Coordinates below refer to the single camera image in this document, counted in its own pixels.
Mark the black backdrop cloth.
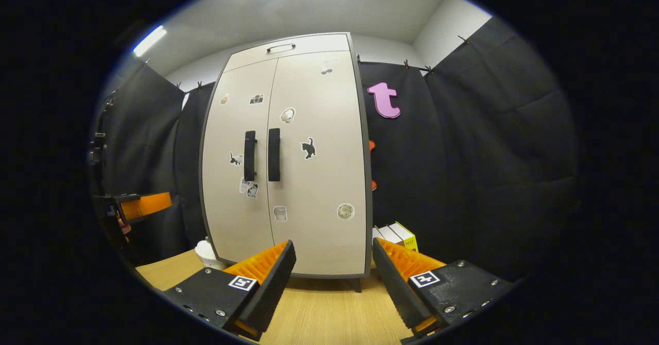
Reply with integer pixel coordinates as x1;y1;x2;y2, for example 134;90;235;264
90;18;580;284

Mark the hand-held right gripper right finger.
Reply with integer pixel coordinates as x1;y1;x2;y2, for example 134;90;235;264
372;238;515;343

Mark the white round pot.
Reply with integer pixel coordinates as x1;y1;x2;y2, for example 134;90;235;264
195;238;227;271

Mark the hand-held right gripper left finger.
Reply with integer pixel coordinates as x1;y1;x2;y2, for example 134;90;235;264
165;239;297;341

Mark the yellow book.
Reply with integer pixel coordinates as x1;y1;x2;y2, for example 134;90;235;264
394;221;419;253

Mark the brown book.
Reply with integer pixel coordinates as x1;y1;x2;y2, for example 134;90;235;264
381;224;407;247

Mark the white shoe cabinet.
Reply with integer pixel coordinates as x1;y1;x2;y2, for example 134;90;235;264
198;32;374;293

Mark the ceiling light panel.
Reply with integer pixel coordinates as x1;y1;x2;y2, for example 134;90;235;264
133;25;168;57

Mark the white cabinet door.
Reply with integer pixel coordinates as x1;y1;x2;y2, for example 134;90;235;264
201;58;279;264
266;50;369;276

